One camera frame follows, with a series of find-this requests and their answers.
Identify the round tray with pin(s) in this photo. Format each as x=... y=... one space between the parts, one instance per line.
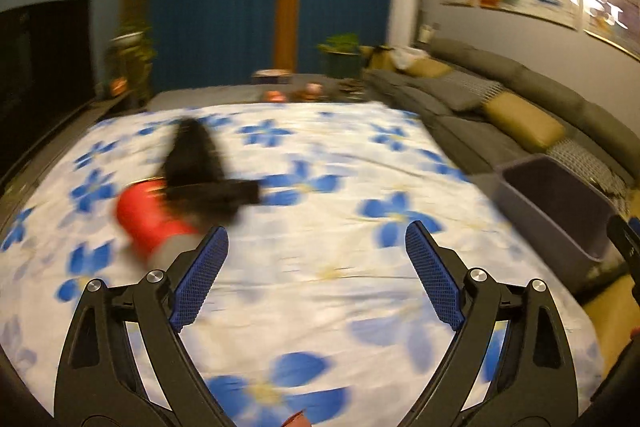
x=272 y=75

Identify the black television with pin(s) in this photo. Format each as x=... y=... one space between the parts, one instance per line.
x=40 y=72

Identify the potted plant on stand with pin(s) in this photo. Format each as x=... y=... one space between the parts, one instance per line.
x=132 y=52

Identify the wooden television cabinet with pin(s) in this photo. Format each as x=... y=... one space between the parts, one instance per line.
x=107 y=105

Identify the red and grey garment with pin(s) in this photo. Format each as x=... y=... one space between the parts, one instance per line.
x=142 y=217

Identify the white cloth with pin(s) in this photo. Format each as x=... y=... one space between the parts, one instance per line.
x=410 y=55

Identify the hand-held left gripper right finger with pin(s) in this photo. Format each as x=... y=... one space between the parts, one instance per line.
x=432 y=272

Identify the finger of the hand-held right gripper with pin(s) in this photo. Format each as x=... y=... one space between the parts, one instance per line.
x=622 y=237

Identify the checked pillow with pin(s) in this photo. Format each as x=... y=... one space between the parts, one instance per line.
x=585 y=162
x=470 y=84

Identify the potted plant in dark pot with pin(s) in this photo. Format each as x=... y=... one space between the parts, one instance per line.
x=342 y=52

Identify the grey plastic bin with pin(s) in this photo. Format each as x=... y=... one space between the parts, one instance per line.
x=530 y=219

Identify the grey sofa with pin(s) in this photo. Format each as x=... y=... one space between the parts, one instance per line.
x=475 y=57

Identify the yellow sofa cushion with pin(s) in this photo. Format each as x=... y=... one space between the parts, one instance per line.
x=607 y=322

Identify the black cloth garment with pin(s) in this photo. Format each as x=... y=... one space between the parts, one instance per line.
x=195 y=157

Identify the small yellow pillow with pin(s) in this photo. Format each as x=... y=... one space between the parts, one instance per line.
x=430 y=68

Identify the large yellow pillow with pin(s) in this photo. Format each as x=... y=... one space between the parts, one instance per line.
x=525 y=122

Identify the grey coffee table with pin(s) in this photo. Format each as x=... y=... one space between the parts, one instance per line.
x=225 y=94

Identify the small orange object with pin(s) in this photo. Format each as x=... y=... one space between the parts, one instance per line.
x=275 y=96
x=312 y=91

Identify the blue floral tablecloth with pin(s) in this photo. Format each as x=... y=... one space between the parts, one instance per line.
x=320 y=237

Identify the white standing air conditioner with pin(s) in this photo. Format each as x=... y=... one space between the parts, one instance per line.
x=404 y=12

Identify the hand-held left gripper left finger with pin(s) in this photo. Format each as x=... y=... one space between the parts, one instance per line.
x=200 y=277

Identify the framed wall painting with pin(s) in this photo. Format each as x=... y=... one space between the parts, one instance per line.
x=612 y=2

